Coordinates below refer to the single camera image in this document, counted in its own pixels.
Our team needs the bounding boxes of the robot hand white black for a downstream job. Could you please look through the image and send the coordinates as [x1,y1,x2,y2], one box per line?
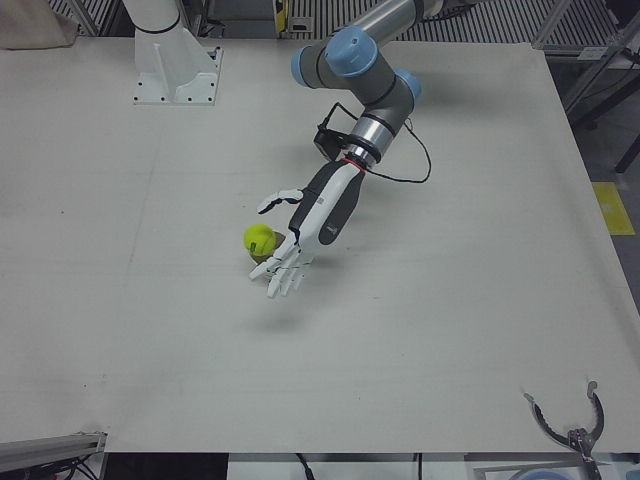
[248,160,365,301]

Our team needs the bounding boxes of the yellow-green tennis ball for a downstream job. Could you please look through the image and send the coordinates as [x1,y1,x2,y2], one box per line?
[243,223,278,258]

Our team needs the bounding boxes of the yellow sign plate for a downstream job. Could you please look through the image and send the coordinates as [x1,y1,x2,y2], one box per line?
[272,0,292,39]

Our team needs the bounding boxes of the grey ribbed metal grating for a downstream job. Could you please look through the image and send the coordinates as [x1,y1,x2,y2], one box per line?
[292,0,619,44]

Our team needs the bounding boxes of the black metal stand leg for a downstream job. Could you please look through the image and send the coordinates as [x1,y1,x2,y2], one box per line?
[564,29,640,175]

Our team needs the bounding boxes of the blue round tub rim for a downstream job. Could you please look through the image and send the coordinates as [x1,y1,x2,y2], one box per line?
[502,467,569,480]

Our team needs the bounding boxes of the metal tongs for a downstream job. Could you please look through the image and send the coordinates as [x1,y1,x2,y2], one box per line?
[523,380,607,466]

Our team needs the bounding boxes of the beige curtain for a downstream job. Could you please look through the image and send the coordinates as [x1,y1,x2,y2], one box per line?
[0,0,77,50]

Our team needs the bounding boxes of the aluminium profile bar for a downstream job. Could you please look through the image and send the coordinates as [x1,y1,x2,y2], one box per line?
[0,430,109,476]

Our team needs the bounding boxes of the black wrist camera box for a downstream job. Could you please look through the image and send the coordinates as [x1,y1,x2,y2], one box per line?
[313,124,352,163]

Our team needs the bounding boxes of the thin black camera cable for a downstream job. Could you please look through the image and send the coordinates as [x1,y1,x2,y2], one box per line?
[319,102,363,132]

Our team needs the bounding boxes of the black looping hand cable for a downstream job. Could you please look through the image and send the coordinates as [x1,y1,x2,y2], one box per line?
[367,118,433,185]

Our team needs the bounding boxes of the white column with base plate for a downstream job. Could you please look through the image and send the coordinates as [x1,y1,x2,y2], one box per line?
[121,0,225,107]

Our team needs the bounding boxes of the aluminium frame with label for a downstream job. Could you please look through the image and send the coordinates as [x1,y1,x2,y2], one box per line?
[531,0,640,64]

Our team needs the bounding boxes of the black cable bundle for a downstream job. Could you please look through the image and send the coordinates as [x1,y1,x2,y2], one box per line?
[0,458,104,480]

